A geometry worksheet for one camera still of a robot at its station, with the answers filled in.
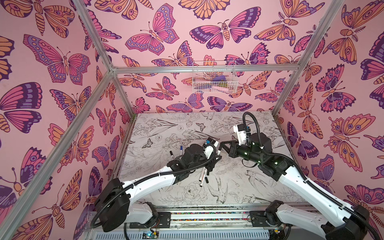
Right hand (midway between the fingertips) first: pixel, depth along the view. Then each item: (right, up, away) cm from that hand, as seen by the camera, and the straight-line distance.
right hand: (221, 142), depth 70 cm
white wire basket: (0, +39, +26) cm, 47 cm away
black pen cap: (-6, -24, +17) cm, 30 cm away
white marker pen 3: (-8, -22, +18) cm, 29 cm away
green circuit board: (-35, -45, +2) cm, 57 cm away
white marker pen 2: (-1, -5, +2) cm, 6 cm away
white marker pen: (-27, -11, +27) cm, 40 cm away
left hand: (+1, -7, +3) cm, 7 cm away
